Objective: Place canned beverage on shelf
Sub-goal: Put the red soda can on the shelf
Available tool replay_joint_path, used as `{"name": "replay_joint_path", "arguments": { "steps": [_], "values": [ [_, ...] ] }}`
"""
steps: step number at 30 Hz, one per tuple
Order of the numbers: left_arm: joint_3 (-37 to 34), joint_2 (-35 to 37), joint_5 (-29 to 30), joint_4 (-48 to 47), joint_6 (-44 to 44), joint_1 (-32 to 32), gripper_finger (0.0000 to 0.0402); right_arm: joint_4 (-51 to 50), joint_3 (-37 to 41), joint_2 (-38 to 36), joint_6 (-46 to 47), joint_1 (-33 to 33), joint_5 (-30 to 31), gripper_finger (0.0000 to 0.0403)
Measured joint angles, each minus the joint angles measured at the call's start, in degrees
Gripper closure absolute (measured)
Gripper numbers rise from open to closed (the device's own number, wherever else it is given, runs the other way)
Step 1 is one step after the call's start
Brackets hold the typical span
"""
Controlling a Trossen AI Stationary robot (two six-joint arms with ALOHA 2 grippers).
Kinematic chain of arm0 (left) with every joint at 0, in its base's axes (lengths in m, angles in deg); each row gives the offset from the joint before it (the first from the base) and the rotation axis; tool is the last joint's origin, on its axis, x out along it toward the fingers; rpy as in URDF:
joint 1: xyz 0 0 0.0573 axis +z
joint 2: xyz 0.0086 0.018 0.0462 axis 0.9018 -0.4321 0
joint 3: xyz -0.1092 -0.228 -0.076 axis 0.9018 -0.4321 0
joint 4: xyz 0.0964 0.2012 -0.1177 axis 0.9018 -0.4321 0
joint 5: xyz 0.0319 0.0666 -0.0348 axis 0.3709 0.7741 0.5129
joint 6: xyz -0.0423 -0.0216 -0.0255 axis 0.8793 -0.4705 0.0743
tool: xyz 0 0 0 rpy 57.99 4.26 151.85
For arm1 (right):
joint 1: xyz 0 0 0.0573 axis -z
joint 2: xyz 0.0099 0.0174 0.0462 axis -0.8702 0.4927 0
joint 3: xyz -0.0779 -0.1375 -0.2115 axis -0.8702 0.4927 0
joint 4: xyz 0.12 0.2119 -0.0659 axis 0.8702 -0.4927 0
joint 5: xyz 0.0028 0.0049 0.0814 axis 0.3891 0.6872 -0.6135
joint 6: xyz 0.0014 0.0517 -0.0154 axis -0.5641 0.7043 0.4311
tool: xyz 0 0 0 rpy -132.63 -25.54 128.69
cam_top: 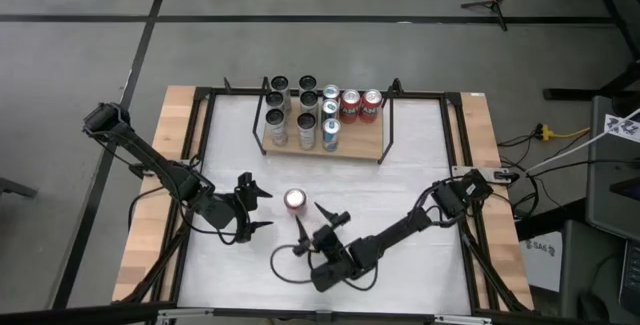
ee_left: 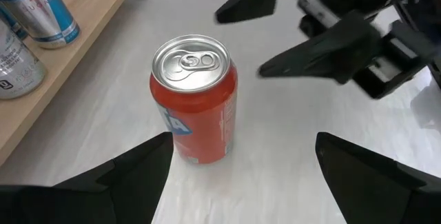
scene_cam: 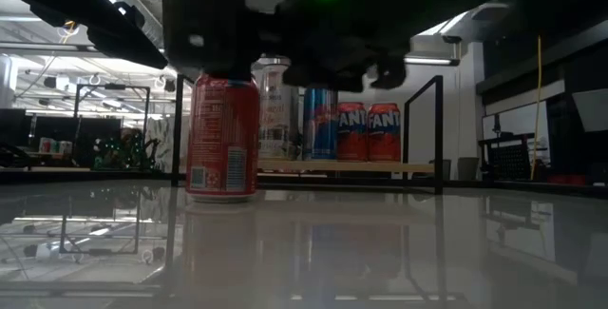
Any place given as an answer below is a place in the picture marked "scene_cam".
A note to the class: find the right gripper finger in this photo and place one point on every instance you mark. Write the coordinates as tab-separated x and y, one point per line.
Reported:
389	73
328	77

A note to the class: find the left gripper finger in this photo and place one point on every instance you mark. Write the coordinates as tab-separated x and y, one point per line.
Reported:
214	47

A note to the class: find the blue silver Red Bull can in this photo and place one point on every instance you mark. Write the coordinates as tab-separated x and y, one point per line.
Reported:
320	123

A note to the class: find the red Fanta can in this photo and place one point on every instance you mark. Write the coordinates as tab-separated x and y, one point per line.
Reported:
352	133
385	133
223	138

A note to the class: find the white Celsius can orange print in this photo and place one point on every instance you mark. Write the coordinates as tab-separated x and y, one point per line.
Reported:
278	114

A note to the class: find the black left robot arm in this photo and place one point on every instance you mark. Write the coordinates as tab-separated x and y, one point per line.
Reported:
71	5

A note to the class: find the white patterned sheet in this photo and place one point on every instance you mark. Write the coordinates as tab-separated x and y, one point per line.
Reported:
164	142

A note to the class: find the gray trash bin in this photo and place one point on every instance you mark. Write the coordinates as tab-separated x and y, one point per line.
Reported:
468	168
446	168

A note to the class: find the black metal pipe rack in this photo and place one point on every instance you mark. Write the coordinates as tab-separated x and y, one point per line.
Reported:
109	86

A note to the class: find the person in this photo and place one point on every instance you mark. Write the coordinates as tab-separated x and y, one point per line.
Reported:
123	152

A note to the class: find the distant drink cans row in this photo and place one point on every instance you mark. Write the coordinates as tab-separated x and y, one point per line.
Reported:
54	146

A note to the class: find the wooden shelf black metal frame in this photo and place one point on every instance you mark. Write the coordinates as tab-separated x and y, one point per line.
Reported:
347	165

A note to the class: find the black metal table frame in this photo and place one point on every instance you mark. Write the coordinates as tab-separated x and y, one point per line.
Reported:
513	186

